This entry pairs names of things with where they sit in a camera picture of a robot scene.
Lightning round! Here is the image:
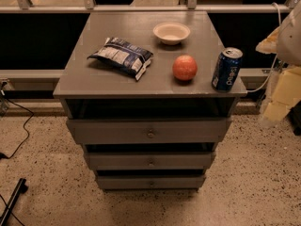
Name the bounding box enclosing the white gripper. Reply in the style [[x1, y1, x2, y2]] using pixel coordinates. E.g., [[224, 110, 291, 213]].
[[256, 27, 301, 128]]

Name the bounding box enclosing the grey top drawer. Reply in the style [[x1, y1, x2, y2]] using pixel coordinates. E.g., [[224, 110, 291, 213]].
[[67, 118, 231, 144]]

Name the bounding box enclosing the grey drawer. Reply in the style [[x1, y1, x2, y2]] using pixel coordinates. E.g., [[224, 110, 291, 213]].
[[67, 118, 231, 144], [84, 152, 215, 170], [96, 175, 205, 190]]

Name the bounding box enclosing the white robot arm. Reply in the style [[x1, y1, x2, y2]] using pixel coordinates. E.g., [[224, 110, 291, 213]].
[[256, 2, 301, 127]]

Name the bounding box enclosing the grey wooden drawer cabinet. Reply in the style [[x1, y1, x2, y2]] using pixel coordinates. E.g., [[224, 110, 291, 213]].
[[54, 10, 246, 189]]

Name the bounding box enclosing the grey bottom drawer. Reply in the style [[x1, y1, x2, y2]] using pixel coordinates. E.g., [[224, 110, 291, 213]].
[[96, 175, 205, 190]]

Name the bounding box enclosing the grey middle drawer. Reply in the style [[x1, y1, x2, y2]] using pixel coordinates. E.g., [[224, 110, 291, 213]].
[[84, 152, 215, 170]]

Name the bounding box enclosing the blue pepsi can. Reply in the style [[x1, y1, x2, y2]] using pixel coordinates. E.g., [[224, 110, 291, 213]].
[[212, 47, 243, 91]]

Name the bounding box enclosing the orange fruit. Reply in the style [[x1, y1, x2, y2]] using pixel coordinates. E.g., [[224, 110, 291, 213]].
[[172, 55, 198, 81]]

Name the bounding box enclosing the white bowl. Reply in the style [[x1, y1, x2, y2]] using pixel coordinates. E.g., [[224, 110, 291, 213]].
[[153, 23, 190, 45]]

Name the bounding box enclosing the blue chip bag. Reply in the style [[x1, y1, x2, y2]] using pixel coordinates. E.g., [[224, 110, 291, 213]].
[[88, 37, 153, 81]]

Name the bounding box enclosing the black bar on floor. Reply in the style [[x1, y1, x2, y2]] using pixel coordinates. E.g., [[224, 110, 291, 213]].
[[0, 178, 28, 226]]

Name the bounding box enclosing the white hanging cable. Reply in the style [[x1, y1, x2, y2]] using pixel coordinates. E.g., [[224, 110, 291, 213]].
[[246, 2, 283, 94]]

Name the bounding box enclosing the black floor cable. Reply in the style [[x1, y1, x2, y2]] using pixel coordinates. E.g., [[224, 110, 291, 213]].
[[0, 88, 35, 160]]

